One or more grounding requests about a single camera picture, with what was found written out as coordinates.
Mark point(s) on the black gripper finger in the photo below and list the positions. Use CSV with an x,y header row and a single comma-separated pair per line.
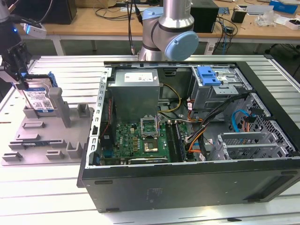
x,y
24,61
11,59

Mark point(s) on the hard disk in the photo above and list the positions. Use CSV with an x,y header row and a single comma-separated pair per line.
x,y
37,98

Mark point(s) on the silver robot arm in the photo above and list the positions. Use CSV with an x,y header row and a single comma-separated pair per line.
x,y
175,14

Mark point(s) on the silver disk bay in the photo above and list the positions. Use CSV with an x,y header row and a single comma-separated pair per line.
x,y
269,152
243,138

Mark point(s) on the black computer tower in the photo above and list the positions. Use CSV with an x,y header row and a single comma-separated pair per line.
x,y
47,11

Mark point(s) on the grey parts rack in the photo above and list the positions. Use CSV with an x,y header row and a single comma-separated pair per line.
x,y
47,133

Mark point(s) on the wooden desk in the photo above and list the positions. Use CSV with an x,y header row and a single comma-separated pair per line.
x,y
93,25

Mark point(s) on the green RAM stick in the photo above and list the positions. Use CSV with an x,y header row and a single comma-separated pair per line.
x,y
37,143

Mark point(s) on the grey power supply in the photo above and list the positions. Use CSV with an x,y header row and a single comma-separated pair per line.
x,y
133,98

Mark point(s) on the green motherboard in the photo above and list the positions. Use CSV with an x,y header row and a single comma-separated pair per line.
x,y
126,140

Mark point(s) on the metal locking lever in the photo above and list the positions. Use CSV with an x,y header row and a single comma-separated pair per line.
x,y
159,127

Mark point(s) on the CPU socket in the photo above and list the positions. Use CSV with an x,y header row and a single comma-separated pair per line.
x,y
151,146

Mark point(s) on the black graphics card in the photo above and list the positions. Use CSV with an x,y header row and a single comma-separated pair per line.
x,y
147,161

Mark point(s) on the black RAM slot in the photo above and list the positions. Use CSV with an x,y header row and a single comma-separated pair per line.
x,y
170,140
174,140
182,140
178,140

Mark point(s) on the silver drive cage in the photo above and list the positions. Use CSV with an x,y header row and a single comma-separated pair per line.
x,y
204,98

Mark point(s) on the blue drive latch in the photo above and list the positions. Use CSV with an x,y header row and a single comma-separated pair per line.
x,y
207,77

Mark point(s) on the black PC case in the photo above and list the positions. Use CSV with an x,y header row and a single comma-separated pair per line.
x,y
187,187

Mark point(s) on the small black box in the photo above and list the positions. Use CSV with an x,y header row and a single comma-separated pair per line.
x,y
239,16

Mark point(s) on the grey flat box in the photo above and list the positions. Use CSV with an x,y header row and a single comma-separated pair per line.
x,y
260,9

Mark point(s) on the clear plastic wrap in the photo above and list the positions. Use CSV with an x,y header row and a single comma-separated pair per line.
x,y
267,20

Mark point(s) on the blue box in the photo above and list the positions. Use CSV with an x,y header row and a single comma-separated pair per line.
x,y
286,5

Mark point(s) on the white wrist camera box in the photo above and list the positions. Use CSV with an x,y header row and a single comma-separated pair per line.
x,y
35,31

